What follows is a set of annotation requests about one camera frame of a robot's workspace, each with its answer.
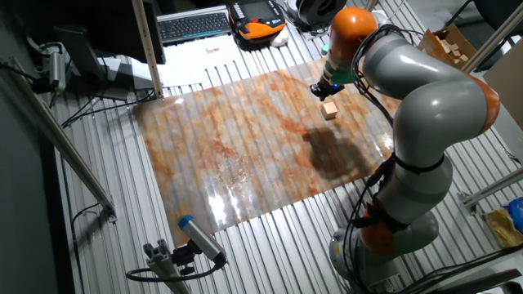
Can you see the silver camera with blue cap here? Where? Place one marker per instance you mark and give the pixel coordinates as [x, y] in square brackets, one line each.
[200, 239]

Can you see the long aluminium frame bar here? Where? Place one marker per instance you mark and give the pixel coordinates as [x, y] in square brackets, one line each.
[61, 143]

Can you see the green wrist mount plate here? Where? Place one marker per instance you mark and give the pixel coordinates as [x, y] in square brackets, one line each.
[339, 76]

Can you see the aluminium camera mount profile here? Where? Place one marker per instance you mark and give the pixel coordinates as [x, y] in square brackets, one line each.
[163, 265]

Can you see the upright aluminium post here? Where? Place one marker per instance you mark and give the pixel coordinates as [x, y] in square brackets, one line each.
[148, 49]

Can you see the orange black teach pendant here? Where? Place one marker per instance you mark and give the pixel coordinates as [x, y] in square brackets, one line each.
[257, 20]

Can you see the white rounded object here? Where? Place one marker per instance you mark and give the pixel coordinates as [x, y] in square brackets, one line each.
[280, 38]

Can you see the white paper sheet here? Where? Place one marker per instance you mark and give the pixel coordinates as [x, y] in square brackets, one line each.
[192, 61]

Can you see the brown cardboard box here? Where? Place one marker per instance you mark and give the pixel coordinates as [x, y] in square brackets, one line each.
[429, 45]

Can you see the orange marble pattern mat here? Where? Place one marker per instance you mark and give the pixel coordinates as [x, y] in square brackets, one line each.
[245, 155]

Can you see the yellow plastic bag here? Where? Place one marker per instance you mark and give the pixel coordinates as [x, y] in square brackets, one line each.
[504, 228]

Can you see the blue plastic bag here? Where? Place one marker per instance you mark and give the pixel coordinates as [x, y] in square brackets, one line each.
[517, 212]

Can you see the black computer monitor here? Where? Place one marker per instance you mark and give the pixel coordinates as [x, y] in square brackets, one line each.
[102, 28]

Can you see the black computer keyboard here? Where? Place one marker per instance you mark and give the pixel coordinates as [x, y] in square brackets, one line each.
[194, 25]

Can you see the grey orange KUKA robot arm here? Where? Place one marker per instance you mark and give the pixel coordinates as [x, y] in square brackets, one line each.
[433, 106]

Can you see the brown cardboard panel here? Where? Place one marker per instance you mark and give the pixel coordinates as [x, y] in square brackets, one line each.
[506, 90]

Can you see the black round fan housing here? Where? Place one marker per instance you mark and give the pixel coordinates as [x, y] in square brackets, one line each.
[318, 10]

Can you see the wooden cube block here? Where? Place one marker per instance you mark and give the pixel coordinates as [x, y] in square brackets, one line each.
[329, 110]

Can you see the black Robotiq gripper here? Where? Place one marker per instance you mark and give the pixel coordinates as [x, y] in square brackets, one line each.
[334, 85]

